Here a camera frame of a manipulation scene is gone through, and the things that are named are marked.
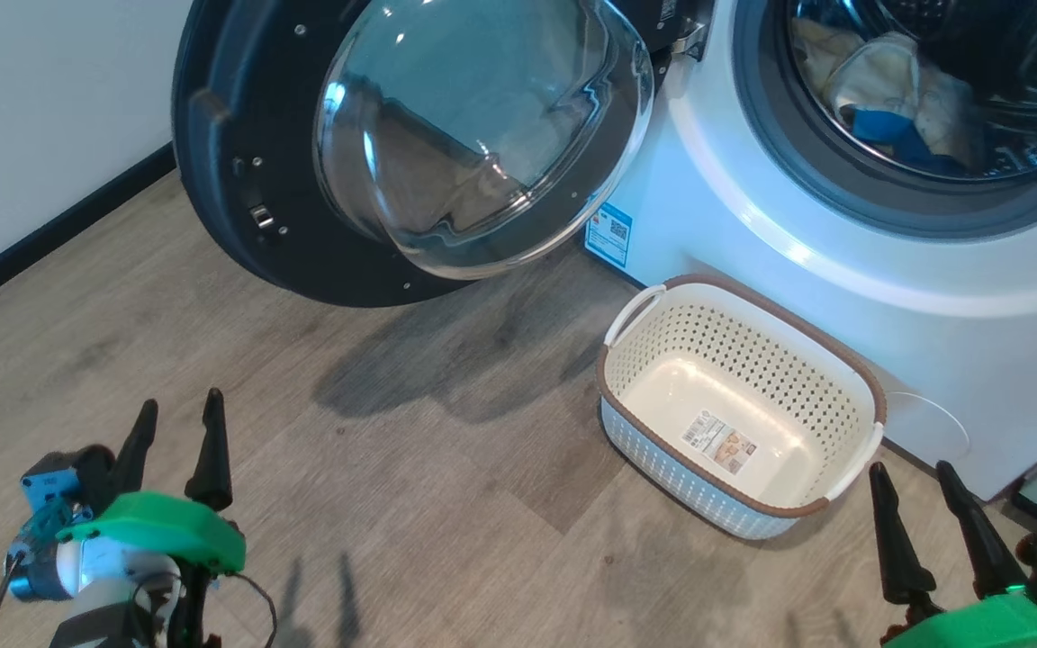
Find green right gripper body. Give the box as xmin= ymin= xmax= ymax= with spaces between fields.
xmin=883 ymin=594 xmax=1037 ymax=648

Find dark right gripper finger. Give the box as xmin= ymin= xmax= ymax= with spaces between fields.
xmin=869 ymin=463 xmax=938 ymax=606
xmin=936 ymin=461 xmax=1028 ymax=599

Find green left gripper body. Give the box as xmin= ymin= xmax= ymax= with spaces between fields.
xmin=57 ymin=491 xmax=247 ymax=575

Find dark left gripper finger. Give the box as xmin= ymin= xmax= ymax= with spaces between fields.
xmin=109 ymin=400 xmax=159 ymax=500
xmin=185 ymin=389 xmax=233 ymax=512

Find round black glass washer door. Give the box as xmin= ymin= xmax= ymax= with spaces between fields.
xmin=172 ymin=0 xmax=654 ymax=309

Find blue cloth item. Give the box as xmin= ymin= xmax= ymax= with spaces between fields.
xmin=852 ymin=108 xmax=960 ymax=174

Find pale yellow bear print garment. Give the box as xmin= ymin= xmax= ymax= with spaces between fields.
xmin=915 ymin=63 xmax=978 ymax=167
xmin=793 ymin=18 xmax=852 ymax=95

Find white front-load washing machine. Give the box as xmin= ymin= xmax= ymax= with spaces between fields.
xmin=586 ymin=0 xmax=1037 ymax=500

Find cream perforated laundry basket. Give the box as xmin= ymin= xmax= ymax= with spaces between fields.
xmin=597 ymin=274 xmax=888 ymax=541

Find grey rubber door gasket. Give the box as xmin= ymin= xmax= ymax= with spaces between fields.
xmin=733 ymin=0 xmax=1037 ymax=239

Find metal door hinge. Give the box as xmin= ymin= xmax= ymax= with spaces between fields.
xmin=667 ymin=18 xmax=708 ymax=59

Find round drain filter cover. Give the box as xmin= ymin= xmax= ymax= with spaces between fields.
xmin=883 ymin=391 xmax=969 ymax=460

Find blue energy label sticker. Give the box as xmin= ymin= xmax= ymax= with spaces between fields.
xmin=584 ymin=202 xmax=634 ymax=269

